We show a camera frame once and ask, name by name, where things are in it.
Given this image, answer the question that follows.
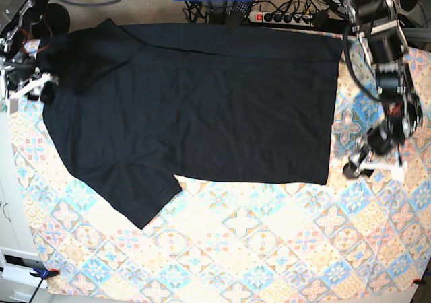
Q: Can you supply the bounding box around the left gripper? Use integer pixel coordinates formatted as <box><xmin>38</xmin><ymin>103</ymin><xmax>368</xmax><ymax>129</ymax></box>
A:
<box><xmin>343</xmin><ymin>121</ymin><xmax>404</xmax><ymax>180</ymax></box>

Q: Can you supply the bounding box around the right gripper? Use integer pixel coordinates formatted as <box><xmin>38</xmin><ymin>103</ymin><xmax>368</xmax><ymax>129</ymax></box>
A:
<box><xmin>1</xmin><ymin>55</ymin><xmax>59</xmax><ymax>102</ymax></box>

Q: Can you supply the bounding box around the black T-shirt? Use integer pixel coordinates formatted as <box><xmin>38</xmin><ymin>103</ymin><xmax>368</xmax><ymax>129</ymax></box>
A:
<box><xmin>36</xmin><ymin>20</ymin><xmax>343</xmax><ymax>228</ymax></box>

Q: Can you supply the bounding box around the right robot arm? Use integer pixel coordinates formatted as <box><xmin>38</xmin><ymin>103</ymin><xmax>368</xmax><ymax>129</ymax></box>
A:
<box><xmin>1</xmin><ymin>0</ymin><xmax>70</xmax><ymax>106</ymax></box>

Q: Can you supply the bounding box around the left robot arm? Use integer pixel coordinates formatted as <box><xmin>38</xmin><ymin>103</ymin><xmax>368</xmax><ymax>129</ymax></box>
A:
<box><xmin>343</xmin><ymin>0</ymin><xmax>423</xmax><ymax>181</ymax></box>

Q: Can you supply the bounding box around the patterned tablecloth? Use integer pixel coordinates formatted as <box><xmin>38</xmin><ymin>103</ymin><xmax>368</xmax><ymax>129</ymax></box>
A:
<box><xmin>1</xmin><ymin>48</ymin><xmax>430</xmax><ymax>302</ymax></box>

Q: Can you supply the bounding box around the white power strip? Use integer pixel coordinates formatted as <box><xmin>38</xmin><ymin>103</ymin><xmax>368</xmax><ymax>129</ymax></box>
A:
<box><xmin>248</xmin><ymin>11</ymin><xmax>314</xmax><ymax>27</ymax></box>

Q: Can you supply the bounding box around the white cabinet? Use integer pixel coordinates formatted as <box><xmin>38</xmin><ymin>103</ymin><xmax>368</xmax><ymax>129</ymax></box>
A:
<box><xmin>0</xmin><ymin>107</ymin><xmax>51</xmax><ymax>303</ymax></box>

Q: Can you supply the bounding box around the blue orange clamp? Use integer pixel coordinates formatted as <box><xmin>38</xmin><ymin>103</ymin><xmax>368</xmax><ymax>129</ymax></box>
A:
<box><xmin>30</xmin><ymin>267</ymin><xmax>60</xmax><ymax>280</ymax></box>

